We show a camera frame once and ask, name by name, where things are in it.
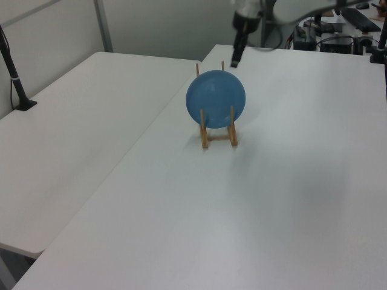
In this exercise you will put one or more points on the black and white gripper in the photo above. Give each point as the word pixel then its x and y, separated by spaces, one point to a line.
pixel 245 21

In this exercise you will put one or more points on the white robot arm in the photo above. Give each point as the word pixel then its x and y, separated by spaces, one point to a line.
pixel 248 5

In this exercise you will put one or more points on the blue round plate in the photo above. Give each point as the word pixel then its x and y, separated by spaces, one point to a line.
pixel 215 99

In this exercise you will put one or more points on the wooden plate rack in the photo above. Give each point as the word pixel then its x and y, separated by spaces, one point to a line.
pixel 205 137

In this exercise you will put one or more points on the black electronics box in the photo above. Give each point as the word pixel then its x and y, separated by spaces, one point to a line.
pixel 305 38

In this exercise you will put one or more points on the dark control unit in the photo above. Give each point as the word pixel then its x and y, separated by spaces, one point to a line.
pixel 336 44

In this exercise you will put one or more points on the black keyboard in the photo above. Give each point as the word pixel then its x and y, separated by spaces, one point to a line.
pixel 360 18

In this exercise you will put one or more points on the black computer mouse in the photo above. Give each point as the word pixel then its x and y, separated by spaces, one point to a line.
pixel 362 5

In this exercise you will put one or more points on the grey partition frame post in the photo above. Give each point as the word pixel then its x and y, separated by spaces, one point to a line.
pixel 102 24

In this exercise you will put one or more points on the black clamped camera pole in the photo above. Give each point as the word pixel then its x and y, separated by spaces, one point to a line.
pixel 381 39

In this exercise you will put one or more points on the black camera pole with base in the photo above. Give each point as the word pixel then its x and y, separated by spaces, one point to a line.
pixel 13 75

